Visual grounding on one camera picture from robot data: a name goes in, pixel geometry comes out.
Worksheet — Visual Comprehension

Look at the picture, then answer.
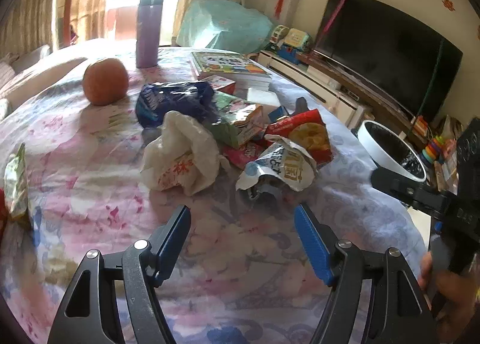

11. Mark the floral tablecloth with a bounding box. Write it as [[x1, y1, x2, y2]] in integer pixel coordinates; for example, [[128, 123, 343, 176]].
[[0, 37, 429, 344]]

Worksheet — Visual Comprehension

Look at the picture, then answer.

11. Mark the pink jelly pouch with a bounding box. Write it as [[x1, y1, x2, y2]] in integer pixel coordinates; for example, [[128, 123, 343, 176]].
[[222, 142, 264, 169]]

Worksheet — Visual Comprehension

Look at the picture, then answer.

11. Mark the stack of children's books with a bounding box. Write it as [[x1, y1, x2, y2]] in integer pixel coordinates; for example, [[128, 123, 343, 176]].
[[190, 51, 272, 90]]

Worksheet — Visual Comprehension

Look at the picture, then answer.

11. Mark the green snack packet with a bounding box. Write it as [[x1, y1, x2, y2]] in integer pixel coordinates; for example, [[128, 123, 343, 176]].
[[4, 142, 32, 229]]

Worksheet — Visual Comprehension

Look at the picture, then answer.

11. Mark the red cracker snack bag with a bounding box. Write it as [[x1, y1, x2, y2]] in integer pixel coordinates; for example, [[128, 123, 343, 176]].
[[265, 109, 333, 165]]

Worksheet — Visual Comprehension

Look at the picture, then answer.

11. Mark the rainbow stacking ring toy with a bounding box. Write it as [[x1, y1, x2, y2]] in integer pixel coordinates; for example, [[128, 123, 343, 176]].
[[420, 135, 445, 167]]

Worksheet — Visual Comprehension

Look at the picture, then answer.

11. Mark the orange fruit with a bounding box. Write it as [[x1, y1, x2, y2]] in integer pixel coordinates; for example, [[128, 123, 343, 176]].
[[82, 58, 128, 106]]

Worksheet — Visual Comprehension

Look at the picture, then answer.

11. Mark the white crumpled plastic bag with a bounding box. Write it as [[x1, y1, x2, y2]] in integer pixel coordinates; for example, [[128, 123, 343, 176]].
[[140, 111, 231, 196]]

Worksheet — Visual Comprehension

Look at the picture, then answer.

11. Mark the red white flat box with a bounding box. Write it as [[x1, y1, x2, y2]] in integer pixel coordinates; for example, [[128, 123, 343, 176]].
[[205, 75, 236, 95]]

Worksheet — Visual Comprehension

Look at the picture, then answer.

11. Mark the black flat screen television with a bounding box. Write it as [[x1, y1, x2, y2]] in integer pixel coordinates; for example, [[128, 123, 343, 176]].
[[314, 0, 463, 122]]

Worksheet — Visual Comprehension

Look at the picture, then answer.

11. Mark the dark blue snack wrapper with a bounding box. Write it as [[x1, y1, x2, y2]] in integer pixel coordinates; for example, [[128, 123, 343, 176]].
[[135, 80, 216, 128]]

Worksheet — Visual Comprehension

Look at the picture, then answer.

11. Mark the green white carton box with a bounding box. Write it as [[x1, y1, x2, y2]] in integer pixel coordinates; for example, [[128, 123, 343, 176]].
[[204, 91, 264, 149]]

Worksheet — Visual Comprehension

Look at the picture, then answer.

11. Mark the person's right hand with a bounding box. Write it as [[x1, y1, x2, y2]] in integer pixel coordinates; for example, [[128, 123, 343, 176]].
[[417, 251, 479, 343]]

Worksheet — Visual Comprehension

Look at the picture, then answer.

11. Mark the toy telephone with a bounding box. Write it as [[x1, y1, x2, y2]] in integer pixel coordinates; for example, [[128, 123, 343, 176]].
[[269, 25, 312, 52]]

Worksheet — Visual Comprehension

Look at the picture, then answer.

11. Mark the white blue torn snack bag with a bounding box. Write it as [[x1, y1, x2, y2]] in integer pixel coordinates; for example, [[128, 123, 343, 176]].
[[235, 134, 317, 200]]

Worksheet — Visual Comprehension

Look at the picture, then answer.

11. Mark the white round trash bin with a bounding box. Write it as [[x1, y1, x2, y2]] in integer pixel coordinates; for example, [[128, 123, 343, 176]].
[[357, 120, 427, 182]]

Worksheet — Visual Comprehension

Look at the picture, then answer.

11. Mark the purple thermos bottle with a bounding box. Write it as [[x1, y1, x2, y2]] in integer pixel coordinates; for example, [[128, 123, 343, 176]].
[[136, 0, 164, 68]]

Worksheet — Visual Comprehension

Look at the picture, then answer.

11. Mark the white tv cabinet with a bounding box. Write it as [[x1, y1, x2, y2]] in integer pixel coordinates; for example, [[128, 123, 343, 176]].
[[257, 50, 375, 129]]

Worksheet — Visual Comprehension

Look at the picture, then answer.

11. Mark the teal cloth covered furniture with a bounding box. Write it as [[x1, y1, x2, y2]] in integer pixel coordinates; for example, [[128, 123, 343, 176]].
[[176, 0, 274, 55]]

